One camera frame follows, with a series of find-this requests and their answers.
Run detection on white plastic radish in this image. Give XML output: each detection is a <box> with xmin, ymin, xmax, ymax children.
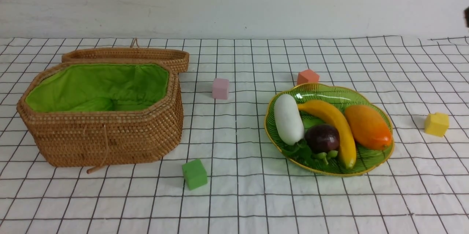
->
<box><xmin>274</xmin><ymin>94</ymin><xmax>311</xmax><ymax>164</ymax></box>

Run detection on dark purple mangosteen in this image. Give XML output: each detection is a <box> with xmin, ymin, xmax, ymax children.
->
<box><xmin>304</xmin><ymin>124</ymin><xmax>340</xmax><ymax>165</ymax></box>

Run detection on yellow plastic banana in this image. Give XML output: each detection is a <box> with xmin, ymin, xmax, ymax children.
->
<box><xmin>298</xmin><ymin>100</ymin><xmax>357</xmax><ymax>170</ymax></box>

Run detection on orange plastic mango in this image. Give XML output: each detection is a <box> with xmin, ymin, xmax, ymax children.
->
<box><xmin>344</xmin><ymin>104</ymin><xmax>393</xmax><ymax>151</ymax></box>

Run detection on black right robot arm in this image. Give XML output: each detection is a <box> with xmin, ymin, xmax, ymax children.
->
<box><xmin>464</xmin><ymin>7</ymin><xmax>469</xmax><ymax>28</ymax></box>

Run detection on pink foam cube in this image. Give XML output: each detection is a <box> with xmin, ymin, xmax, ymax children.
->
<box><xmin>212</xmin><ymin>78</ymin><xmax>230</xmax><ymax>100</ymax></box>

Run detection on woven wicker basket lid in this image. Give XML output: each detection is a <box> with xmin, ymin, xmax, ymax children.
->
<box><xmin>61</xmin><ymin>38</ymin><xmax>190</xmax><ymax>73</ymax></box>

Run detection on orange foam cube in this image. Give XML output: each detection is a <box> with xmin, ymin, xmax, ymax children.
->
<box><xmin>296</xmin><ymin>69</ymin><xmax>320</xmax><ymax>85</ymax></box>

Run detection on green foam cube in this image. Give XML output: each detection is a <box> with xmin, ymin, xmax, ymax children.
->
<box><xmin>181</xmin><ymin>159</ymin><xmax>208</xmax><ymax>190</ymax></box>

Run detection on green glass leaf plate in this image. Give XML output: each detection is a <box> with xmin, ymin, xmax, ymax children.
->
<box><xmin>263</xmin><ymin>83</ymin><xmax>394</xmax><ymax>177</ymax></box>

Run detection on woven wicker basket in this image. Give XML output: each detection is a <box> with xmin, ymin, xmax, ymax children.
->
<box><xmin>16</xmin><ymin>59</ymin><xmax>183</xmax><ymax>173</ymax></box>

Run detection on yellow foam cube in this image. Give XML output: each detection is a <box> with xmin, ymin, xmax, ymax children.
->
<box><xmin>424</xmin><ymin>112</ymin><xmax>449</xmax><ymax>137</ymax></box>

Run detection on checkered white tablecloth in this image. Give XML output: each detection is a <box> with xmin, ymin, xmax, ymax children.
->
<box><xmin>0</xmin><ymin>36</ymin><xmax>469</xmax><ymax>234</ymax></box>

